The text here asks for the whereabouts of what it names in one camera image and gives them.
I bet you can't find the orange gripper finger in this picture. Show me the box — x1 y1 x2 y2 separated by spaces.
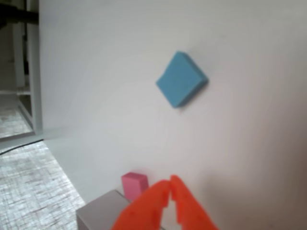
111 179 171 230
169 174 219 230

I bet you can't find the pink foam cuboid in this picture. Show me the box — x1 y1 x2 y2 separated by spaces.
121 172 149 202

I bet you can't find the white cardboard bin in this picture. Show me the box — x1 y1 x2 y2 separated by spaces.
76 188 135 230

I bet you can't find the blue foam cuboid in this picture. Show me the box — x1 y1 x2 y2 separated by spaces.
155 50 210 109

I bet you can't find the black bar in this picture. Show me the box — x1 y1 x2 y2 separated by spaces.
0 8 39 26

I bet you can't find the white frame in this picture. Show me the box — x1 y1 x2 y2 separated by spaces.
13 0 43 135

